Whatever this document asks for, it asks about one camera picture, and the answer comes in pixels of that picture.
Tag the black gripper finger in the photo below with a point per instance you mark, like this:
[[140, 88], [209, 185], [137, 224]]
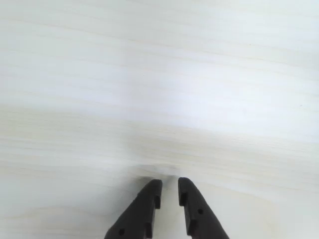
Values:
[[202, 219], [139, 214]]

